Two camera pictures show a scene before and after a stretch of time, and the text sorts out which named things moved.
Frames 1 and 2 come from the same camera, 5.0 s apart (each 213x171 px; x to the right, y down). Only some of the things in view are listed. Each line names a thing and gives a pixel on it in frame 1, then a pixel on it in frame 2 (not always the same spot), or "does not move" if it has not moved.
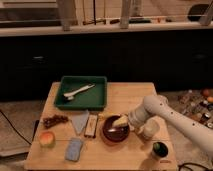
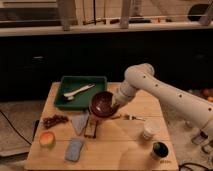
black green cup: [159, 150] does not move
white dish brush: [70, 96] does not move
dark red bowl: [114, 133] → [102, 104]
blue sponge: [73, 149] does not move
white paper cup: [151, 127] does not move
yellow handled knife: [107, 115] → [128, 117]
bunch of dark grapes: [50, 121] does not move
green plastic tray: [81, 93] does not move
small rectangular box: [91, 126] does not move
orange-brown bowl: [116, 143] → [102, 118]
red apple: [47, 138] does not move
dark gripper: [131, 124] → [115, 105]
